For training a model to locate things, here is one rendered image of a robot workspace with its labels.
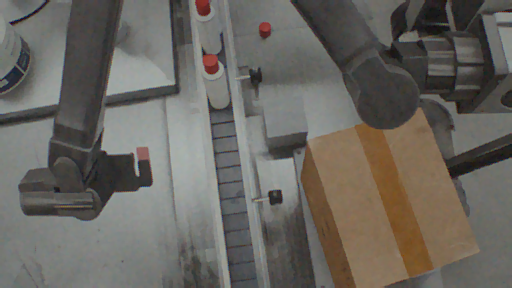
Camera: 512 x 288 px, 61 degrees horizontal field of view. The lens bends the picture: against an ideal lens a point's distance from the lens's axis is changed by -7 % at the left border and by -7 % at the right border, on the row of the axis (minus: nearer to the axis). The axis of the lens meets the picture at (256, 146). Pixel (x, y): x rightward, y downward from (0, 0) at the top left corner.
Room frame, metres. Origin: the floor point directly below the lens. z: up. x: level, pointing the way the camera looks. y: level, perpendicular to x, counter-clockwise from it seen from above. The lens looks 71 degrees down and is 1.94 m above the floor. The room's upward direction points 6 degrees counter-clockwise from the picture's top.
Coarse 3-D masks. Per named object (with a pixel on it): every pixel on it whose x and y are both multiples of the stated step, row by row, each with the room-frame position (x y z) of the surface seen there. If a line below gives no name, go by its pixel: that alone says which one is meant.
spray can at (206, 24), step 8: (200, 0) 0.67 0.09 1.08; (208, 0) 0.67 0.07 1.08; (200, 8) 0.65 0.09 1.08; (208, 8) 0.65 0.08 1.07; (200, 16) 0.65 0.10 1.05; (208, 16) 0.65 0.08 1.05; (200, 24) 0.64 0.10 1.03; (208, 24) 0.64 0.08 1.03; (216, 24) 0.66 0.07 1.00; (200, 32) 0.65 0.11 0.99; (208, 32) 0.64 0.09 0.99; (216, 32) 0.65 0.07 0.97; (200, 40) 0.66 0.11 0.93; (208, 40) 0.64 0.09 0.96; (216, 40) 0.65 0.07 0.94; (208, 48) 0.64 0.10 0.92; (216, 48) 0.64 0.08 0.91
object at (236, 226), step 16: (224, 48) 0.66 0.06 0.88; (224, 64) 0.61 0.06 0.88; (224, 112) 0.47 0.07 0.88; (224, 128) 0.43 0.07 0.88; (224, 144) 0.39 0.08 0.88; (224, 160) 0.35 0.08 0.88; (224, 176) 0.31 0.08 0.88; (240, 176) 0.30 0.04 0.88; (224, 192) 0.27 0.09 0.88; (240, 192) 0.26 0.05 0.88; (224, 208) 0.23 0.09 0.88; (240, 208) 0.23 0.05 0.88; (224, 224) 0.19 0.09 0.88; (240, 224) 0.19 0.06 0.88; (240, 240) 0.15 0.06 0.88; (240, 256) 0.11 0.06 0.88; (240, 272) 0.08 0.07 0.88
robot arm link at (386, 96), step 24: (312, 0) 0.30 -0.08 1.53; (336, 0) 0.30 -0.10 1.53; (312, 24) 0.29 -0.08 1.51; (336, 24) 0.28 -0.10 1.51; (360, 24) 0.28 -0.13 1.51; (336, 48) 0.26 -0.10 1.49; (360, 48) 0.26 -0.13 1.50; (384, 48) 0.28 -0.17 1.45; (360, 72) 0.23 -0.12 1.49; (384, 72) 0.23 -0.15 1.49; (408, 72) 0.23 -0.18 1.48; (360, 96) 0.21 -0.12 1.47; (384, 96) 0.21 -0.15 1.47; (408, 96) 0.21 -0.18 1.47; (384, 120) 0.19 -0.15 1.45; (408, 120) 0.19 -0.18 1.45
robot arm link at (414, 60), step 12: (396, 48) 0.27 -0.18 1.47; (408, 48) 0.27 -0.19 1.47; (420, 48) 0.27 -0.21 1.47; (384, 60) 0.25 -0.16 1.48; (396, 60) 0.25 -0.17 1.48; (408, 60) 0.24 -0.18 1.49; (420, 60) 0.24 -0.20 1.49; (420, 72) 0.23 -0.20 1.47; (348, 84) 0.25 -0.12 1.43; (420, 84) 0.22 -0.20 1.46
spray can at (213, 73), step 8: (208, 56) 0.52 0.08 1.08; (208, 64) 0.50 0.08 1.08; (216, 64) 0.50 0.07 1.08; (208, 72) 0.49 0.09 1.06; (216, 72) 0.49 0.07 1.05; (224, 72) 0.50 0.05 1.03; (208, 80) 0.48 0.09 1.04; (216, 80) 0.48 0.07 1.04; (224, 80) 0.50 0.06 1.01; (208, 88) 0.49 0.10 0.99; (216, 88) 0.48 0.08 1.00; (224, 88) 0.49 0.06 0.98; (208, 96) 0.50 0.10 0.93; (216, 96) 0.48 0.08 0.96; (224, 96) 0.49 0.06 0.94; (216, 104) 0.48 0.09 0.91; (224, 104) 0.48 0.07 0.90
